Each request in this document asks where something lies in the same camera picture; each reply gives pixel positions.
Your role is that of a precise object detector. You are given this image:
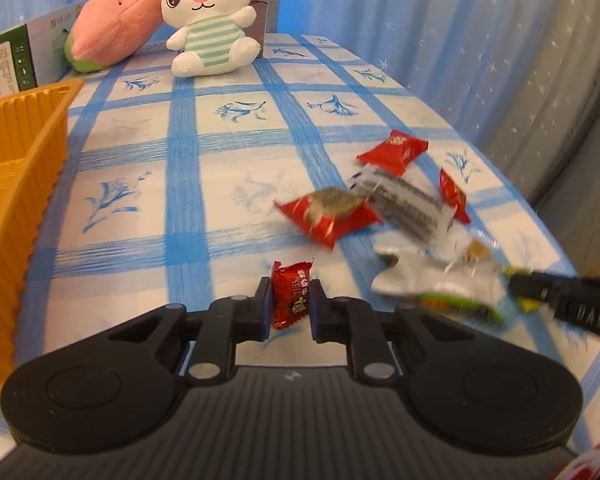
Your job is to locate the white bunny plush toy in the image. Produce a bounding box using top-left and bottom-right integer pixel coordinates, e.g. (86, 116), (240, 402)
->
(159, 0), (262, 78)

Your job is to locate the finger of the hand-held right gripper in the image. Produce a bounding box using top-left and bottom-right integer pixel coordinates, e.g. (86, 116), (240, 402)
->
(507, 270), (600, 346)

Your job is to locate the small red candy packet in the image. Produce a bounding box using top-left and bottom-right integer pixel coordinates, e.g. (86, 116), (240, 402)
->
(271, 259), (315, 331)

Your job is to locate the narrow red candy packet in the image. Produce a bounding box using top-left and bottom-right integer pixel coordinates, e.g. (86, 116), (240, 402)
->
(439, 167), (472, 224)

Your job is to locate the clear green snack packet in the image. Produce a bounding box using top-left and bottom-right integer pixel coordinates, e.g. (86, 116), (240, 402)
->
(442, 232), (501, 266)

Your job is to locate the orange plastic tray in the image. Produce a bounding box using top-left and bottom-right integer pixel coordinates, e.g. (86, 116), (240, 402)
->
(0, 77), (85, 388)

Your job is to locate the green and white carton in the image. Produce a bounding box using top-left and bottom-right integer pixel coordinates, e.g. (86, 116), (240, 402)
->
(0, 1), (83, 106)

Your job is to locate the large red snack packet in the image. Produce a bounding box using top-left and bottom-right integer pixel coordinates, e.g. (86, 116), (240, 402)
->
(274, 187), (385, 253)

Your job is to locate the black striped snack packet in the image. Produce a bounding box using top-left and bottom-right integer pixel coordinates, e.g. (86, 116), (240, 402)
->
(349, 167), (456, 241)

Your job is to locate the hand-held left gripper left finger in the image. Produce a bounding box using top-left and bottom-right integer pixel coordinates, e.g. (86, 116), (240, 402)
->
(107, 276), (273, 386)

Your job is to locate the person's red patterned clothing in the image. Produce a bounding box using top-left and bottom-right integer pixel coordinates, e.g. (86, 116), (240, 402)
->
(550, 440), (600, 480)

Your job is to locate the pink plush toy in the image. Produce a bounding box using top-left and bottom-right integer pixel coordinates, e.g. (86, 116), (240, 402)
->
(64, 0), (173, 73)

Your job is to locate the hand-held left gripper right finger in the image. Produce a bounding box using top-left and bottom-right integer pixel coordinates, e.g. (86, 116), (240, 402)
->
(310, 280), (473, 386)

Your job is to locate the blue checked tablecloth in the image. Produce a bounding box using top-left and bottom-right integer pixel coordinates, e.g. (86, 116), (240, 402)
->
(0, 34), (600, 461)

